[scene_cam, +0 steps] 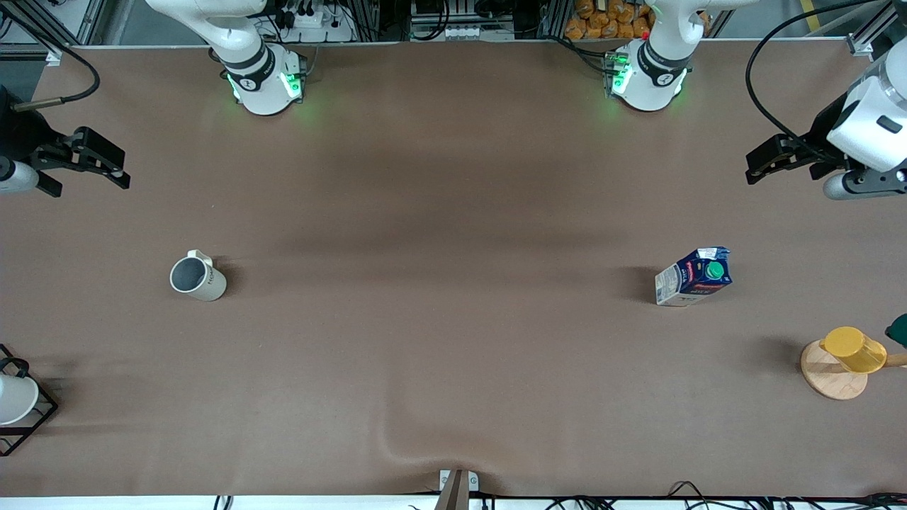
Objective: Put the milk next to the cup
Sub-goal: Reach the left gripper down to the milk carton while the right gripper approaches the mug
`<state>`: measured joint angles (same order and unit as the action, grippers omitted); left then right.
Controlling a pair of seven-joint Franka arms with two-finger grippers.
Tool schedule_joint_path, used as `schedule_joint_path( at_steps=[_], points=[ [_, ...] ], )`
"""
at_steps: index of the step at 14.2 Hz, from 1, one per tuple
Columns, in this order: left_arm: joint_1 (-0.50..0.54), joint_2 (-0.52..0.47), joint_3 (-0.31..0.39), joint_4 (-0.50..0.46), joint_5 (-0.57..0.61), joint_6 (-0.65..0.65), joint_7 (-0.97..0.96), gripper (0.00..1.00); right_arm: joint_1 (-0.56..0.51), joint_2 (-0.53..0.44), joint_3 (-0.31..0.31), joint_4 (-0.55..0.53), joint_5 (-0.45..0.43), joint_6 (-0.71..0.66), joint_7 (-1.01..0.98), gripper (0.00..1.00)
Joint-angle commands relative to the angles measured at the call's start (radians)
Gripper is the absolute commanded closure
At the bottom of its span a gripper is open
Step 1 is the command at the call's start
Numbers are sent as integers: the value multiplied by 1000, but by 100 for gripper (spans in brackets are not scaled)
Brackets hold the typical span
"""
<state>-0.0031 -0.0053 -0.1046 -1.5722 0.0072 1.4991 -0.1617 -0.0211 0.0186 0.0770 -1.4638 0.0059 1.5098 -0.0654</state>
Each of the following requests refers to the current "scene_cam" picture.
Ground white power strip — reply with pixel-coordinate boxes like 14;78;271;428
280;6;344;30

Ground black tangled floor cable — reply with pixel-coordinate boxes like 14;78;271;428
546;480;907;510

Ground wooden mug stand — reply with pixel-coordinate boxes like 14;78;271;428
801;340;907;401

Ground white cup in rack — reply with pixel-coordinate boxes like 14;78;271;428
0;373;40;426

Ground orange snack bags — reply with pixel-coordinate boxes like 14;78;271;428
565;0;656;40

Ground yellow plastic cup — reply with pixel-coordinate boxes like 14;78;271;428
821;327;888;374

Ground white ceramic mug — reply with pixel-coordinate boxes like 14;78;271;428
169;249;227;302

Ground blue milk carton green cap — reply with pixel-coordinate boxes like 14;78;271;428
655;246;733;307

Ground black wire rack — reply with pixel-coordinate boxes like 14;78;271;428
0;344;59;456

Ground aluminium frame profile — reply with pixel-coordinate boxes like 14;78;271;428
0;0;107;59
847;0;899;56

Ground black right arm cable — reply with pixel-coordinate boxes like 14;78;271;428
0;7;101;112

